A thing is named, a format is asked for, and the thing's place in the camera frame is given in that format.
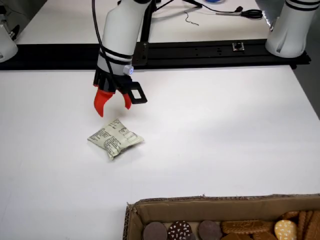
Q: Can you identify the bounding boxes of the black handled scissors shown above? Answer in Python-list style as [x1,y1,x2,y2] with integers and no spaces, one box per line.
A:
[215,9,264,20]

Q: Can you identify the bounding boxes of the thin black wire scrap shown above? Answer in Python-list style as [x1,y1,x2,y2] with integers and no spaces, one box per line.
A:
[184,11,200,27]

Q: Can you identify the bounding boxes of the rectangular caramel biscuit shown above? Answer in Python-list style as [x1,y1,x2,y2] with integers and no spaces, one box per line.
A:
[221,219,275,236]

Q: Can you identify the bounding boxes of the small black button module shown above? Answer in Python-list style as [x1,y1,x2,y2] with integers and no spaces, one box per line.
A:
[231,41,246,53]

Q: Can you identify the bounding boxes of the black left arm cable bundle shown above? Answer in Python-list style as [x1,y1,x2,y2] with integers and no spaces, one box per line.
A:
[91,0,119,91]

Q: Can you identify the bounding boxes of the black camera stand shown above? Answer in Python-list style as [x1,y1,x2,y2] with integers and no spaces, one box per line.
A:
[136,0,204,45]

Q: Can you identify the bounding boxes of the brown cardboard box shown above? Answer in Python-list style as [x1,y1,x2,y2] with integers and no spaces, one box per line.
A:
[124,192,320,240]

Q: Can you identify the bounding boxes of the pale green printed snack packet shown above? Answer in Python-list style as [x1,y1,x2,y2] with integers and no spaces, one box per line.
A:
[86,118,145,162]

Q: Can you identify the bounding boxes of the speckled chocolate round cookie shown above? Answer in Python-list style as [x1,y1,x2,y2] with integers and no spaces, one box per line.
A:
[167,220,193,240]

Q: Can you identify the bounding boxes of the yellow sesame oval cookie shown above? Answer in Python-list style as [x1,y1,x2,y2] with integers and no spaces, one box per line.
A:
[274,219,298,240]

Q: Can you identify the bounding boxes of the black cable with plug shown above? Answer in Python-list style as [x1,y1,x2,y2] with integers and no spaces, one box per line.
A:
[182,0,244,14]

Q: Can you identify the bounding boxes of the black aluminium rail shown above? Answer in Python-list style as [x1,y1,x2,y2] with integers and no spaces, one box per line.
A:
[0,38,312,71]

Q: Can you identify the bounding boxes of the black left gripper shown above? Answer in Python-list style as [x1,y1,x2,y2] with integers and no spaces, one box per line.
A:
[92,67,149,118]

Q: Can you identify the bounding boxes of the grey metal bracket plate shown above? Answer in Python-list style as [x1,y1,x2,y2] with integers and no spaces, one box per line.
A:
[131,41,150,67]

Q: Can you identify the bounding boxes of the plain brown round cookie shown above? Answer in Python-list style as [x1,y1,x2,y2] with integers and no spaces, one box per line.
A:
[198,219,223,240]
[142,221,168,240]

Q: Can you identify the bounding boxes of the ribbed caramel biscuit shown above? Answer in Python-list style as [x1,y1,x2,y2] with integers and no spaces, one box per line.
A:
[304,209,320,240]
[296,211,308,240]

